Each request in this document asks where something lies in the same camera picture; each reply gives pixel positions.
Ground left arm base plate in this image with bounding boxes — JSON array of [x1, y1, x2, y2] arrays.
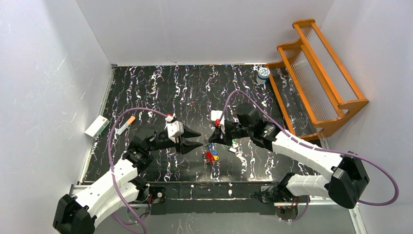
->
[[135, 186, 166, 204]]

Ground aluminium rail frame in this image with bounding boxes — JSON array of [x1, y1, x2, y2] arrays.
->
[[60, 182, 368, 234]]

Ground keyring with coloured tags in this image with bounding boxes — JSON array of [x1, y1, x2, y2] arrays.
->
[[202, 143, 219, 164]]

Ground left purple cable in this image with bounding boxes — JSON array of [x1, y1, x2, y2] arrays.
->
[[108, 107, 171, 234]]

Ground orange white marker tube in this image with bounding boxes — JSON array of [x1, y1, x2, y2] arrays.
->
[[116, 116, 136, 135]]

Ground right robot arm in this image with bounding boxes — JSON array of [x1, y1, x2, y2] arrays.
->
[[208, 103, 370, 209]]

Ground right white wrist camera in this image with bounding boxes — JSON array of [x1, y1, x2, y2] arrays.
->
[[210, 110, 225, 130]]

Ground white cardboard box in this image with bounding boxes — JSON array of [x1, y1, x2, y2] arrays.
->
[[84, 115, 110, 138]]

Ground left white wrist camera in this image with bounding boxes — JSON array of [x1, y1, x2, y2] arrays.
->
[[165, 114, 184, 143]]

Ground small white blue jar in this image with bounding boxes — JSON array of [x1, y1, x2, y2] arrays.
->
[[256, 67, 271, 84]]

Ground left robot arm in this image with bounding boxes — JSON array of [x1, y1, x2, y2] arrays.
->
[[52, 126, 203, 234]]

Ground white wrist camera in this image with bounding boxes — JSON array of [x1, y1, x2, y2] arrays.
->
[[210, 110, 225, 130], [165, 114, 184, 143]]

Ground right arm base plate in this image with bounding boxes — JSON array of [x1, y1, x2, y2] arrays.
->
[[251, 185, 310, 206]]

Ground orange wooden rack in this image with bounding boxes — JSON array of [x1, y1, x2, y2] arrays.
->
[[265, 19, 369, 139]]

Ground green tagged loose key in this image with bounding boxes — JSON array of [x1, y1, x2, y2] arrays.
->
[[227, 139, 239, 154]]

